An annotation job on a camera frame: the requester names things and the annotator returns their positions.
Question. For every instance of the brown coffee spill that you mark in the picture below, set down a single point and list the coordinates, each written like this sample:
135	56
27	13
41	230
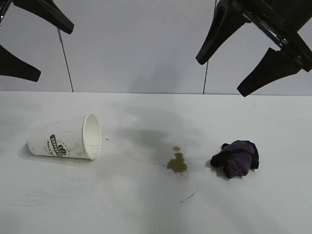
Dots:
176	166

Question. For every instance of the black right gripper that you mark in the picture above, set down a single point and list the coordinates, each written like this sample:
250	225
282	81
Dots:
292	22

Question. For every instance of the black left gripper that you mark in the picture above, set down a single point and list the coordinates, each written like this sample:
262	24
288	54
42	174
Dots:
3	6

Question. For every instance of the white paper coffee cup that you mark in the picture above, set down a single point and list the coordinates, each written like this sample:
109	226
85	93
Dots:
61	139

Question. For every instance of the crumpled purple black cloth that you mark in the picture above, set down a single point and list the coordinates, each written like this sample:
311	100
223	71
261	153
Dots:
236	161

